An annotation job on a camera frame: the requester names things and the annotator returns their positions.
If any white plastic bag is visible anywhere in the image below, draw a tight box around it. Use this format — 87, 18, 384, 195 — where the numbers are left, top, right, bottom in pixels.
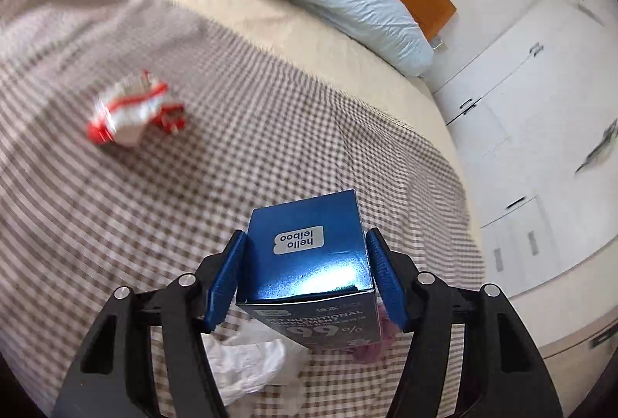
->
202, 324, 307, 411

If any light blue pillow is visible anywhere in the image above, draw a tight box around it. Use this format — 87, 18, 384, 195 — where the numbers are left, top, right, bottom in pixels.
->
258, 0, 435, 77

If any brown checked blanket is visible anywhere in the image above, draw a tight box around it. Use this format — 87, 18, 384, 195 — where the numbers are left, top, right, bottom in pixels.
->
0, 0, 488, 418

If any wooden bed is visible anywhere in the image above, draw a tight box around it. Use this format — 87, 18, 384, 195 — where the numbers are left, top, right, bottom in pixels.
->
0, 0, 484, 226

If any blue box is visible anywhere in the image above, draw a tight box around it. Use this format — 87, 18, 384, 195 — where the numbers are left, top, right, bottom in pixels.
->
235, 189, 384, 346

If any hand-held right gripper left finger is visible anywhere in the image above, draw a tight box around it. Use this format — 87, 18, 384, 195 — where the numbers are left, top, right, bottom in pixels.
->
51, 229, 249, 418

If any grey item hanging on wardrobe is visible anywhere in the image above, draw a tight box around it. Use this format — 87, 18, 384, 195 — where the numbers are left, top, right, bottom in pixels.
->
574, 119, 618, 173

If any white wardrobe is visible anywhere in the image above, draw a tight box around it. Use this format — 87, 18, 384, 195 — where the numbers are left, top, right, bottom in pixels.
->
432, 0, 618, 298

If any red and white wrapper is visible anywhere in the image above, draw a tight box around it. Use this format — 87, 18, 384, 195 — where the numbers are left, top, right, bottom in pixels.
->
86, 69, 188, 147

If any pale door panel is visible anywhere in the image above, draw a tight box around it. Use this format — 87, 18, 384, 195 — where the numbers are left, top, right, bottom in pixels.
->
533, 302, 618, 363

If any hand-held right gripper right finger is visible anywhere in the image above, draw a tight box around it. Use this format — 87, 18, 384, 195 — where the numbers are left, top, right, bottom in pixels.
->
366, 228, 564, 418

